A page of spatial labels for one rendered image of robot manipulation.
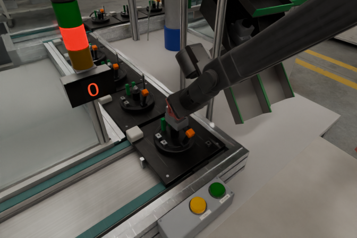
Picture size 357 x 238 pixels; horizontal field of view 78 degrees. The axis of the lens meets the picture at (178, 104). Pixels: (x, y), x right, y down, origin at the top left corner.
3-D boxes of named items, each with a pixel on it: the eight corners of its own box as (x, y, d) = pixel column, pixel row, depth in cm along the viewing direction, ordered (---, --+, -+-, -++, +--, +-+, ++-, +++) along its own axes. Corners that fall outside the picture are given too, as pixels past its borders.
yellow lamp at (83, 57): (96, 66, 54) (92, 47, 51) (76, 72, 52) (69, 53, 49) (89, 58, 57) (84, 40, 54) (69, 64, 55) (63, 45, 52)
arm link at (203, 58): (216, 84, 40) (246, 73, 45) (189, 30, 42) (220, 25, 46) (186, 105, 50) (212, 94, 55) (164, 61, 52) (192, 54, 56)
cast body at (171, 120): (188, 125, 68) (188, 107, 64) (177, 132, 66) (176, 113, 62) (172, 111, 73) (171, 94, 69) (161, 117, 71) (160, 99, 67)
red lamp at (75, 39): (92, 47, 51) (86, 25, 48) (69, 52, 49) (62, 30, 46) (84, 40, 54) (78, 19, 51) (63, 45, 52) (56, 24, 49)
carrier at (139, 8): (173, 13, 194) (173, -3, 186) (150, 18, 182) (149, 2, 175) (158, 7, 209) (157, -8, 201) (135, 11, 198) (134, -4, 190)
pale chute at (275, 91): (286, 99, 89) (295, 96, 85) (261, 108, 85) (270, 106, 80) (262, 34, 91) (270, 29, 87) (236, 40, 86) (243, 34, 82)
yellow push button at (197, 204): (208, 209, 58) (209, 205, 56) (196, 218, 56) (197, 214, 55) (198, 197, 60) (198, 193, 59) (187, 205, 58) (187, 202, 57)
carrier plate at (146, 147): (224, 148, 74) (226, 144, 72) (166, 188, 62) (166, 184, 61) (180, 111, 89) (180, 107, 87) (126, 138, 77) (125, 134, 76)
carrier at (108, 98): (178, 109, 90) (178, 83, 82) (124, 136, 78) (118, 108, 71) (147, 84, 105) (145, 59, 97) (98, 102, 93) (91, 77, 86)
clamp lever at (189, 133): (188, 143, 69) (195, 133, 63) (184, 146, 68) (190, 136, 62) (182, 134, 71) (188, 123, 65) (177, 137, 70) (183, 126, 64)
